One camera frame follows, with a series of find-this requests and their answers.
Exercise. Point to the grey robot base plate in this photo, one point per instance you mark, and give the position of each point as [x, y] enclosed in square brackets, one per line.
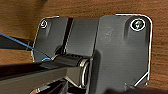
[113, 56]

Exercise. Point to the black robot joint cylinder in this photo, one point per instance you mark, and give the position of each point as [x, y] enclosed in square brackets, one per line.
[83, 75]

